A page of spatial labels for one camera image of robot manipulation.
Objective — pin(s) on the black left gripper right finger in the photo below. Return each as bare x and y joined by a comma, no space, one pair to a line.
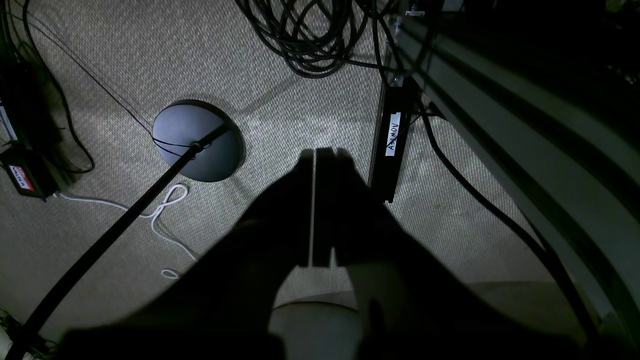
412,306

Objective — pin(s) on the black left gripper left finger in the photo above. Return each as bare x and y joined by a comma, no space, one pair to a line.
221,307

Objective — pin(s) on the round black stand base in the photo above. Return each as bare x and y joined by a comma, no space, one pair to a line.
221,148

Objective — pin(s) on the black stand pole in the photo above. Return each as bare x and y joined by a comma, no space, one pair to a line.
65,284

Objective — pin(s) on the black labelled power box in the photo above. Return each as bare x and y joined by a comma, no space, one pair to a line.
392,122

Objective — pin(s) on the black device with red label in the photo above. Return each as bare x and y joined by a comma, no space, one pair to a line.
28,172

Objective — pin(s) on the aluminium table frame rail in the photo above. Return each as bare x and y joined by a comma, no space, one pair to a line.
540,91

